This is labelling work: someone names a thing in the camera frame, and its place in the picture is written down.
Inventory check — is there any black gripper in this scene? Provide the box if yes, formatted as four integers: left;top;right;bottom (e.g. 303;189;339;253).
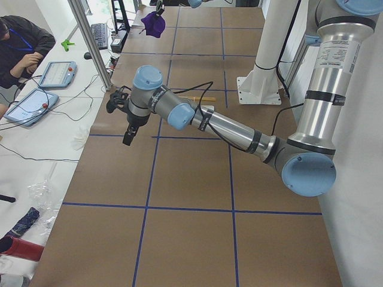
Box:
156;0;165;14
123;111;149;146

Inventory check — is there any purple towel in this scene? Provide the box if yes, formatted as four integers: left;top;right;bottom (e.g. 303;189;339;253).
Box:
141;11;166;38

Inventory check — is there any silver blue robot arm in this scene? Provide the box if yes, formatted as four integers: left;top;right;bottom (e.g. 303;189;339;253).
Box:
150;0;206;16
123;1;382;197

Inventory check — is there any white towel rack base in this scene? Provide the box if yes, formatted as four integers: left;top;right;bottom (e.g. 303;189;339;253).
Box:
200;105;215;110

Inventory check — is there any left wooden rack rod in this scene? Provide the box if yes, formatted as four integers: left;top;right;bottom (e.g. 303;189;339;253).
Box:
186;96;216;102

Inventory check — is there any black keyboard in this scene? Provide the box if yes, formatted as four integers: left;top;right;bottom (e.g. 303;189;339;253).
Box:
90;23;108;50

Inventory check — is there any upper teach pendant tablet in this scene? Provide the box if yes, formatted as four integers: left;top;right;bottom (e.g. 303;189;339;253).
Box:
38;61;77;89

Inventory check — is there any teach pendant tablet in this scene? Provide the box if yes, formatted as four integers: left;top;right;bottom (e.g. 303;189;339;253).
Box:
38;61;77;89
4;88;59;127

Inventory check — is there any green clamp tool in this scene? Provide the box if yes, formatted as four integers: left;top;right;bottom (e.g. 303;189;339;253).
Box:
61;39;75;52

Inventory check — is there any lower teach pendant tablet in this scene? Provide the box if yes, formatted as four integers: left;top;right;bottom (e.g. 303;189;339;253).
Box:
4;88;59;127

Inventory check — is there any folded dark blue cloth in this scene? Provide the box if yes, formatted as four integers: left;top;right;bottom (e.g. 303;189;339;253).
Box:
7;207;39;238

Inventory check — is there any seated person in black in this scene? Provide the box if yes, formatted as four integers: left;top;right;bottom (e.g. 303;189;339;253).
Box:
1;16;56;89

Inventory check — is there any red bottle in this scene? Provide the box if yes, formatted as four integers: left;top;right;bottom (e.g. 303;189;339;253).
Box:
1;236;44;262

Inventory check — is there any aluminium frame post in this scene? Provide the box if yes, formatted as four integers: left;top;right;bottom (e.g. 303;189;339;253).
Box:
68;0;112;91

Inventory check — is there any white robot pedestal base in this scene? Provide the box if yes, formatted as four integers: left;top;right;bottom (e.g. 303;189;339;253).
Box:
237;0;300;105

